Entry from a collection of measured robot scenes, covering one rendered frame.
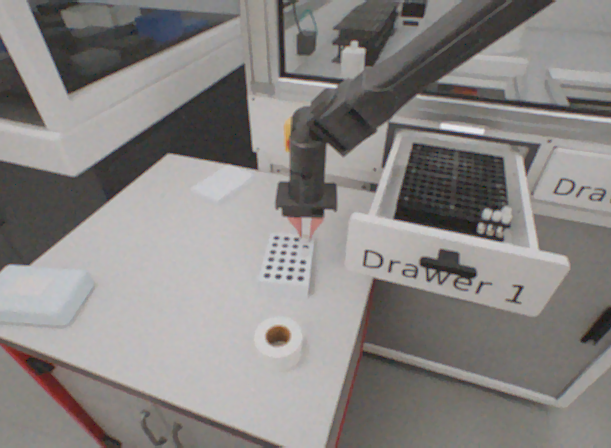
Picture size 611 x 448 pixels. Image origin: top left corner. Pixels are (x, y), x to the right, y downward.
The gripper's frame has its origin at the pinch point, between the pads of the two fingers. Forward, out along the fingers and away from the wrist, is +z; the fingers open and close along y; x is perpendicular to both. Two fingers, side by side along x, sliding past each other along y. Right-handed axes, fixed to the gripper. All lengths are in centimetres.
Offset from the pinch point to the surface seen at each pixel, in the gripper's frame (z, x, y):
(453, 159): -8.6, -13.2, -28.0
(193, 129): 15, -66, 41
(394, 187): -2.1, -12.2, -17.5
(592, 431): 80, 3, -93
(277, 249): 1.6, 2.9, 5.0
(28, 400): 83, 0, 94
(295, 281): 1.3, 10.4, 1.3
